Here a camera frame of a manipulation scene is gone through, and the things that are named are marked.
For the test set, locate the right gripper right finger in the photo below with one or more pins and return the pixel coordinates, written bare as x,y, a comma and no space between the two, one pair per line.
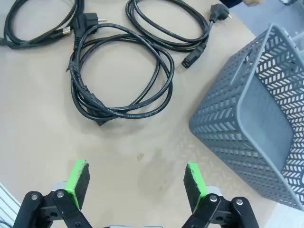
196,183

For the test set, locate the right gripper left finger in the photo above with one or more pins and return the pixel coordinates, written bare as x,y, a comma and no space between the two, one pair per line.
76,180

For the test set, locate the person's left hand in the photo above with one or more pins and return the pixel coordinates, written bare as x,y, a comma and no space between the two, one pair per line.
254,2

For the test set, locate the grey plastic lattice basket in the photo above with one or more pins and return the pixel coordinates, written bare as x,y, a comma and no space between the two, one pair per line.
225,118

